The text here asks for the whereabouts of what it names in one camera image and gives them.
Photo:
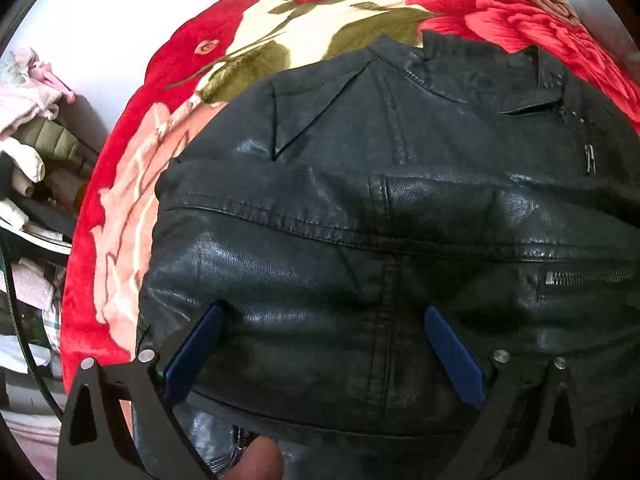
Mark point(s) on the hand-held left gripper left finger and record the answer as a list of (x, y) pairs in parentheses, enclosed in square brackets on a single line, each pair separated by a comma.
[(192, 355)]

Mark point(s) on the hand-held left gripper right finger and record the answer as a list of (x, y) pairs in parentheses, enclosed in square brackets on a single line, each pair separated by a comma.
[(454, 355)]

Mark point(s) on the black leather jacket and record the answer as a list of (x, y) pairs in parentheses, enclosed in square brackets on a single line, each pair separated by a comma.
[(360, 240)]

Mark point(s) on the person's left hand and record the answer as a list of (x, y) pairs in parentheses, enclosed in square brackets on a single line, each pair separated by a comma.
[(257, 460)]

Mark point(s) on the light pink towel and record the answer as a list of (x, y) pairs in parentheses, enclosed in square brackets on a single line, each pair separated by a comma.
[(32, 282)]

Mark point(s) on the white cloth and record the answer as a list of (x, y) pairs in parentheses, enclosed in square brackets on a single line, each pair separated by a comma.
[(27, 160)]

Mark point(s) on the olive puffer jacket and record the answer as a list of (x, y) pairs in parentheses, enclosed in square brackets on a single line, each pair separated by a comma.
[(52, 140)]

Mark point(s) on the red floral blanket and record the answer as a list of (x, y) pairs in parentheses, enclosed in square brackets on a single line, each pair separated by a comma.
[(165, 85)]

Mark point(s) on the pink cloth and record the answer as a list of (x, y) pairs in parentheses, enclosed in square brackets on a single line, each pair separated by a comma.
[(22, 95)]

